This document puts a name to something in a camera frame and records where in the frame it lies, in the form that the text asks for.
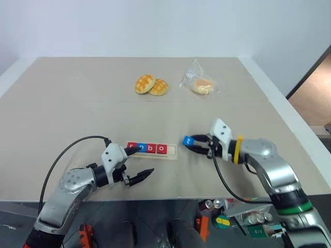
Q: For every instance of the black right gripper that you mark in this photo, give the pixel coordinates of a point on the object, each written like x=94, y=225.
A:
x=216, y=147

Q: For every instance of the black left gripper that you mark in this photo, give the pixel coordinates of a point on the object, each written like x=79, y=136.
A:
x=120, y=174

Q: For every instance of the blue letter t block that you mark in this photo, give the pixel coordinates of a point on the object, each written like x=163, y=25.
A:
x=187, y=141

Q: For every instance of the red letter b block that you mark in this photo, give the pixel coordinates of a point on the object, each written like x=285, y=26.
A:
x=151, y=148

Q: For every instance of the red letter o block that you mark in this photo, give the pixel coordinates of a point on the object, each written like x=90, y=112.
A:
x=161, y=148

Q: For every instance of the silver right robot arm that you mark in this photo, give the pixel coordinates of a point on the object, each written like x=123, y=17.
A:
x=274, y=165

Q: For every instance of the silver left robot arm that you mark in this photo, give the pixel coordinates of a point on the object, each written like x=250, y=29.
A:
x=72, y=180

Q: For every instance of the blue letter o block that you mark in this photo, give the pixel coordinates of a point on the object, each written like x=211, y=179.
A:
x=144, y=146

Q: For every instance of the red letter r block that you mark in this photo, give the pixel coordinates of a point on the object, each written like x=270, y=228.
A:
x=130, y=145

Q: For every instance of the wooden letter tray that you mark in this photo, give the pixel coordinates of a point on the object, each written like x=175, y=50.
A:
x=172, y=155

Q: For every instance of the pale round bun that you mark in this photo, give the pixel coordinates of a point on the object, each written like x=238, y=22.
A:
x=203, y=86

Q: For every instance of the red drink can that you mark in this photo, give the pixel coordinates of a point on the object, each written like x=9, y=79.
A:
x=207, y=204

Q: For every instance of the silver drink can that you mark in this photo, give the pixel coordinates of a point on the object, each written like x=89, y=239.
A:
x=217, y=203
x=260, y=218
x=252, y=219
x=268, y=217

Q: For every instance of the golden crosshatched bun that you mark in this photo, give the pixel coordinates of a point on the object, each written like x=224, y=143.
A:
x=160, y=88
x=144, y=84

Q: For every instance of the clear plastic bag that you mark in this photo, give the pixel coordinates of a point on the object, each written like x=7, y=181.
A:
x=194, y=71

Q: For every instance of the grey metal plate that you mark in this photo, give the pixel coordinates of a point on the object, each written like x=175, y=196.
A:
x=243, y=209

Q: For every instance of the green and yellow object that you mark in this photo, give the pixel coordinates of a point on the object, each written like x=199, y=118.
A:
x=222, y=222

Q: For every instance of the orange plastic object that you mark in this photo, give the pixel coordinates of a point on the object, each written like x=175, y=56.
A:
x=203, y=227

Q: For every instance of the orange and black tool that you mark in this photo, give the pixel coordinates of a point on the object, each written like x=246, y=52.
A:
x=84, y=235

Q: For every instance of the green printed box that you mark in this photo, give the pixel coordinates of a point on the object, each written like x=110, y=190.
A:
x=256, y=230

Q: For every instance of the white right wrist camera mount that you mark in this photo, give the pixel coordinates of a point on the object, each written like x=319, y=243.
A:
x=219, y=129

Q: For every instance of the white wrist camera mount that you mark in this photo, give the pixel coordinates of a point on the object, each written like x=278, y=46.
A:
x=219, y=129
x=113, y=153

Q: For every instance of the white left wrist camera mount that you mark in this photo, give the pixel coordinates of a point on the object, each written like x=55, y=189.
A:
x=113, y=153

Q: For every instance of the dark door frame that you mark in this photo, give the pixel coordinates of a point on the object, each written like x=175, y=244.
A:
x=310, y=69

